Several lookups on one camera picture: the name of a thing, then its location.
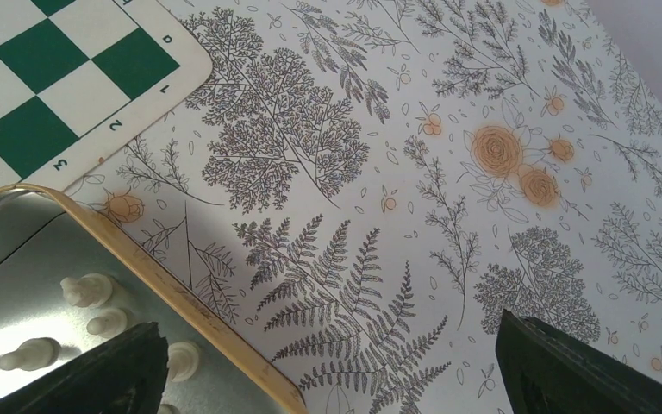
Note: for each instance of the white chess piece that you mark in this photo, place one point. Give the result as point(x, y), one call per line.
point(90, 291)

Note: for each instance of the gold rimmed metal tin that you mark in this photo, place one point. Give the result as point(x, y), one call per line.
point(46, 237)

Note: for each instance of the white chess pawn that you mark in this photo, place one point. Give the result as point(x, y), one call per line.
point(108, 324)
point(183, 361)
point(33, 354)

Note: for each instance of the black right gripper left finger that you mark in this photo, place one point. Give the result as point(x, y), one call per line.
point(126, 374)

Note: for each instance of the floral patterned table mat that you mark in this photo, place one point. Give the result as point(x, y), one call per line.
point(362, 188)

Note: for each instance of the green white chess board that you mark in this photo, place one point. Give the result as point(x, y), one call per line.
point(79, 79)

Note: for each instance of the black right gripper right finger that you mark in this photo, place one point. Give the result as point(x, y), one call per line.
point(545, 370)

